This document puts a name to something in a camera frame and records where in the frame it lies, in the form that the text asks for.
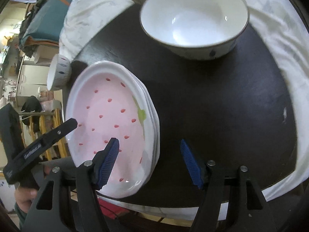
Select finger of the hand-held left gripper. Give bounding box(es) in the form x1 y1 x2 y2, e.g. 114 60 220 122
38 118 78 151

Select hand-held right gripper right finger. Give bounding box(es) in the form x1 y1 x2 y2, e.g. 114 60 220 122
181 139 277 232

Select beige wooden cabinet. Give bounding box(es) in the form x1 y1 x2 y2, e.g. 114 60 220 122
31 43 61 66

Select dark red cloth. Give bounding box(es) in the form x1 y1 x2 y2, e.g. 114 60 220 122
99 203 136 223

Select pink bag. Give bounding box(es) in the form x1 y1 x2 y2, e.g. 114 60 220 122
40 90 55 109

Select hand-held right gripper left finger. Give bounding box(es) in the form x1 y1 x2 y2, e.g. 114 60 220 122
22 138 120 232

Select yellow wooden rack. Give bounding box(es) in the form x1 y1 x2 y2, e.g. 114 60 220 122
20 109 69 161

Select black round tray table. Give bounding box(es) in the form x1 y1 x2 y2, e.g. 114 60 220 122
69 3 298 208

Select person's left hand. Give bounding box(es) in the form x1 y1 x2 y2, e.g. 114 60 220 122
14 187 38 214

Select camouflage clothing pile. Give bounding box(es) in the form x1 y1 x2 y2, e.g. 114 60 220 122
19 0 49 39

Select white kitchen counter cabinets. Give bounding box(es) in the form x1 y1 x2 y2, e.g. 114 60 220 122
17 58 56 102

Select white bed sheet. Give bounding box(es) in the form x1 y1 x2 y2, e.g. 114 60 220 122
59 0 309 220

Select teal padded bed panel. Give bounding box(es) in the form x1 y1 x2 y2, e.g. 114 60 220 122
20 0 78 51

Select black garment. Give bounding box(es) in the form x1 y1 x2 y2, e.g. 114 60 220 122
21 96 43 133

